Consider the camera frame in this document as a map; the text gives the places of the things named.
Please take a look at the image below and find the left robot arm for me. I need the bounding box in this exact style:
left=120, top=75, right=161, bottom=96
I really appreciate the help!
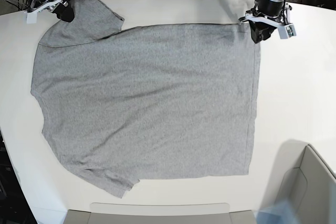
left=245, top=0, right=296, bottom=44

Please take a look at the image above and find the grey bin at right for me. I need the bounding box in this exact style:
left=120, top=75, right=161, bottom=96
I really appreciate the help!
left=275, top=145, right=335, bottom=223

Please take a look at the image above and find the grey T-shirt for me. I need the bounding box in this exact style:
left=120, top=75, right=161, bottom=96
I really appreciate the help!
left=31, top=0, right=260, bottom=198

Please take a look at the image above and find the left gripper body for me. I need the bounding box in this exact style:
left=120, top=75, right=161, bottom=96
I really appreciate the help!
left=253, top=0, right=285, bottom=21

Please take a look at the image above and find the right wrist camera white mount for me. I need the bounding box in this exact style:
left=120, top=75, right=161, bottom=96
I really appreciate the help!
left=25, top=0, right=64, bottom=24

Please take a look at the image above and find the grey bin at bottom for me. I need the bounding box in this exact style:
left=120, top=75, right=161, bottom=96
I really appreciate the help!
left=64, top=203, right=257, bottom=223

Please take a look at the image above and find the grey bin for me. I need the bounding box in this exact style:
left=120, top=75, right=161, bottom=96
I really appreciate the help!
left=275, top=145, right=335, bottom=223
left=64, top=203, right=257, bottom=223

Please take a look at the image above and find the blue cloth in corner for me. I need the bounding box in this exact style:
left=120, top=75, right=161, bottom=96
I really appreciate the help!
left=255, top=200, right=301, bottom=224

